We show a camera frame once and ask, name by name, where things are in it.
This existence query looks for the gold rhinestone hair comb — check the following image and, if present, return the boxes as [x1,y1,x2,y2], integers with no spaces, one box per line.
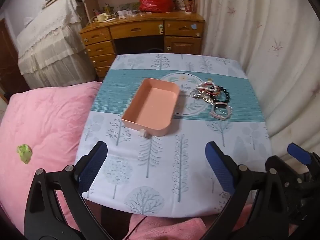
[190,87,215,105]

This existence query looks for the pink plastic box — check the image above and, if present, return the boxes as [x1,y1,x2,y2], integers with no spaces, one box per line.
[121,78,181,137]

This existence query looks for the black bead bracelet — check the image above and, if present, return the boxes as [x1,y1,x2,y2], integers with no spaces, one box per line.
[212,85,230,104]

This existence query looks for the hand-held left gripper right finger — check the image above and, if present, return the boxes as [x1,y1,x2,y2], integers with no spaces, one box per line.
[200,141,295,240]

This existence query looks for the tree print tablecloth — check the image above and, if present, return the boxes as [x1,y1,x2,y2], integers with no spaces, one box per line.
[75,53,273,218]

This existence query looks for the wooden desk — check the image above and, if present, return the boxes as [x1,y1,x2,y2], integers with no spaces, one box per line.
[79,12,205,79]

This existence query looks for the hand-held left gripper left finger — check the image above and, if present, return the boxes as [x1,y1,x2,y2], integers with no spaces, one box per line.
[24,141,110,240]

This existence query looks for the red bead bracelet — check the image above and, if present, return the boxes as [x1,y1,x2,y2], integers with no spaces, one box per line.
[197,81,217,92]

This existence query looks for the brown wooden door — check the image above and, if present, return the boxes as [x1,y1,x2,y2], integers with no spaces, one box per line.
[0,17,29,94]

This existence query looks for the lace covered cabinet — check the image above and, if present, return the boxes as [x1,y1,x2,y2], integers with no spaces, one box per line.
[16,0,98,89]

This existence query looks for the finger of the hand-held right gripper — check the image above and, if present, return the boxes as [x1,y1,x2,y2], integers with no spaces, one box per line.
[265,155,288,171]
[287,142,320,167]

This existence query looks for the white curtain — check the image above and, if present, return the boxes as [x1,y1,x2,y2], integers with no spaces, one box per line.
[195,0,320,155]

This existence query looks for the green crumpled paper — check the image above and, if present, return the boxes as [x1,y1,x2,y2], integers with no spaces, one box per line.
[16,144,33,165]

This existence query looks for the pink smart band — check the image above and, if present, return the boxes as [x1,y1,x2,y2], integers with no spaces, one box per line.
[209,102,229,120]

